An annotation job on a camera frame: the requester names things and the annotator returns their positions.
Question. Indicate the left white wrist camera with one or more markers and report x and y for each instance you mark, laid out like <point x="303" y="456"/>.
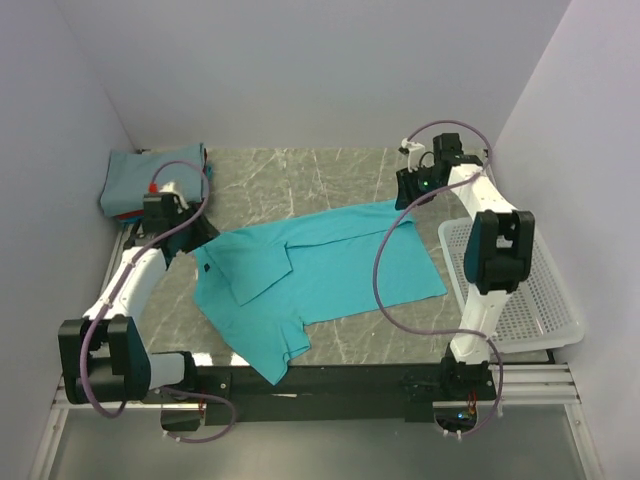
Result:
<point x="171" y="191"/>

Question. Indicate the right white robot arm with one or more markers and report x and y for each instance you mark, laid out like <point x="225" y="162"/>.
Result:
<point x="498" y="255"/>

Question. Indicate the folded red t shirt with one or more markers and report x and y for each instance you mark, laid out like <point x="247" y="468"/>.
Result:
<point x="124" y="198"/>

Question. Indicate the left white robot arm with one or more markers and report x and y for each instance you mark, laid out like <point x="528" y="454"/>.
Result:
<point x="103" y="356"/>

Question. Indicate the black base beam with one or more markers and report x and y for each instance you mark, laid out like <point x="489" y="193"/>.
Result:
<point x="334" y="392"/>

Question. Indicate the white plastic basket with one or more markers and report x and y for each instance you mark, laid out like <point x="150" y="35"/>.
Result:
<point x="538" y="316"/>

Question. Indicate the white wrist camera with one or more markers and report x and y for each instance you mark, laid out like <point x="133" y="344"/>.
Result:
<point x="171" y="191"/>
<point x="413" y="152"/>

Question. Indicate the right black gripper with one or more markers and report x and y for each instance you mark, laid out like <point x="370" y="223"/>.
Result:
<point x="406" y="183"/>

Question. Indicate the folded grey-blue t shirt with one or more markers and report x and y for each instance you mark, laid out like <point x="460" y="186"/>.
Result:
<point x="119" y="162"/>

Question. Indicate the turquoise polo shirt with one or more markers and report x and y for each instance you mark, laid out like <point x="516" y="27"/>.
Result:
<point x="262" y="285"/>

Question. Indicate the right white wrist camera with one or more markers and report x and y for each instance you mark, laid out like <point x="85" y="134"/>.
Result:
<point x="413" y="152"/>

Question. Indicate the aluminium frame rail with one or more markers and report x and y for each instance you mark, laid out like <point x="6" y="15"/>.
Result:
<point x="543" y="384"/>

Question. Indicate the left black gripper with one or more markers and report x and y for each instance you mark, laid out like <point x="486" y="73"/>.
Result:
<point x="204" y="231"/>

